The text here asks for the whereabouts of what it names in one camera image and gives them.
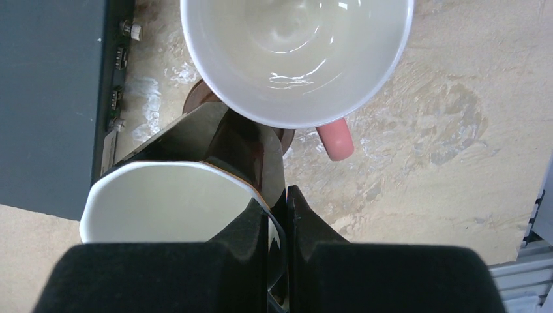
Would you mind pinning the white cup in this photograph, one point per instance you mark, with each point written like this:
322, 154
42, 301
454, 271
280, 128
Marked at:
190, 182

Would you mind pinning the dark wooden coaster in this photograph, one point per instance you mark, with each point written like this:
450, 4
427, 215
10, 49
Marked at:
200, 94

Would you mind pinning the aluminium table rail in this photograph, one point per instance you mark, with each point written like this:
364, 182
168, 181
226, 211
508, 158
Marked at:
525, 284

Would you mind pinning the dark flat metal box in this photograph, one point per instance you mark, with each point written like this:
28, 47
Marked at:
63, 66

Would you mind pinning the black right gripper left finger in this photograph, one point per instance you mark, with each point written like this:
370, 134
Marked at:
228, 273

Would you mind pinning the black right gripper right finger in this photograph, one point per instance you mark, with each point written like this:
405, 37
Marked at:
330, 274

